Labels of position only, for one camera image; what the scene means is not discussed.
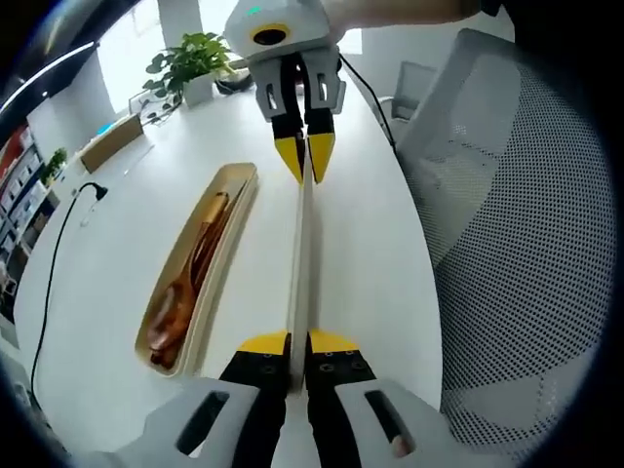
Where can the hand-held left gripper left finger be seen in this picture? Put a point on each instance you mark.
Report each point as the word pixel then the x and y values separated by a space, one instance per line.
pixel 244 390

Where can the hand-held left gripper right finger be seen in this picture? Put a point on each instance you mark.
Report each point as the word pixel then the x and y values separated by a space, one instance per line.
pixel 341 390

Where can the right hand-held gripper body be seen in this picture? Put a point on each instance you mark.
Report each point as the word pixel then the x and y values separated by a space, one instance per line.
pixel 292 19

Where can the beige cutlery case base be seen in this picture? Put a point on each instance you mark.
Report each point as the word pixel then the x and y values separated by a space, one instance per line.
pixel 214 302

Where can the wooden spoon utensil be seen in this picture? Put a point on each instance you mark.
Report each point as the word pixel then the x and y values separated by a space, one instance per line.
pixel 170 312

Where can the beige cutlery case lid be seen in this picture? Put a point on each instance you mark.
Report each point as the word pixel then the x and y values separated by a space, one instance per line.
pixel 303 268

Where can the person's left hand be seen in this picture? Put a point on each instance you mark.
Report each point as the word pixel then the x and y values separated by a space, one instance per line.
pixel 402 446

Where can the black headset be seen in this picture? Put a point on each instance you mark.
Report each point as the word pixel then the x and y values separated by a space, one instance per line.
pixel 234 84

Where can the white plant pot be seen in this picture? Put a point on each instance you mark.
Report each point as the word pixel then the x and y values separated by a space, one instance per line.
pixel 199 90

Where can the grey office chair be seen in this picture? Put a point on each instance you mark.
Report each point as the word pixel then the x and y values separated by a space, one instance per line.
pixel 414 92

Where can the green potted plant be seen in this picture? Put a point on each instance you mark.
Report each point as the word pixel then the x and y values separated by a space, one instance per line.
pixel 195 56

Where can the brown cardboard box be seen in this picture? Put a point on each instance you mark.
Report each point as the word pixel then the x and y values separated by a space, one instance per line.
pixel 112 146

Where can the white mesh office chair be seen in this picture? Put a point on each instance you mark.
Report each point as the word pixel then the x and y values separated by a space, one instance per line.
pixel 512 244

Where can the small green plant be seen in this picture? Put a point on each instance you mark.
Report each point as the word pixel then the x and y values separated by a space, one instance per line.
pixel 54 166

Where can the curved ceiling light strip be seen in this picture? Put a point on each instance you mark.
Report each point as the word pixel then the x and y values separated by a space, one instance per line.
pixel 49 68

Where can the storage shelf with white bins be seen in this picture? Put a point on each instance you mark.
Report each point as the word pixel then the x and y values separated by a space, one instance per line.
pixel 19 195

